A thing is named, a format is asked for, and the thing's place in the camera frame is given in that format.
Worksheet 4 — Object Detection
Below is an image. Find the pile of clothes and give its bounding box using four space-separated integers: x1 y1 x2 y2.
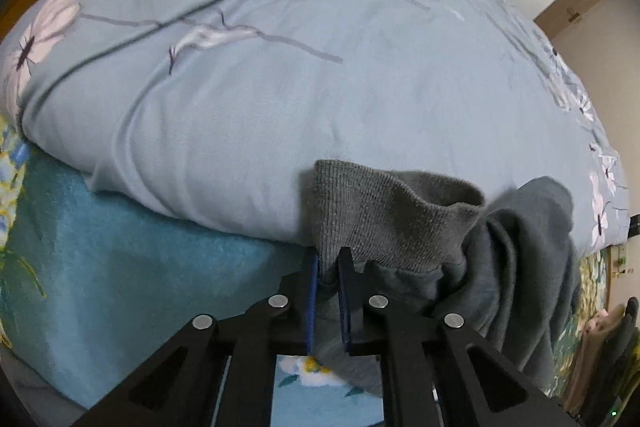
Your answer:
562 297 640 418

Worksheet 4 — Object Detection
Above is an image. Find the grey sweatshirt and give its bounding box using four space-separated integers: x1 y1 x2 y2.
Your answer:
300 159 583 398

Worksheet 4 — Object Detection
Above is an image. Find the light blue floral duvet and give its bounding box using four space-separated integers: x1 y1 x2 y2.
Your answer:
0 0 630 260

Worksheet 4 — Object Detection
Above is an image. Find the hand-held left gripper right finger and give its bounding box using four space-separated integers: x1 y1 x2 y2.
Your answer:
337 247 583 427

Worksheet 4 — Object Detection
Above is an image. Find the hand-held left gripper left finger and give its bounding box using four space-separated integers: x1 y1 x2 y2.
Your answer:
70 252 322 427

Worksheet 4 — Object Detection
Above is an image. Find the teal floral bed sheet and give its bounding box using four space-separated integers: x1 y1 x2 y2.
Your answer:
0 114 386 427

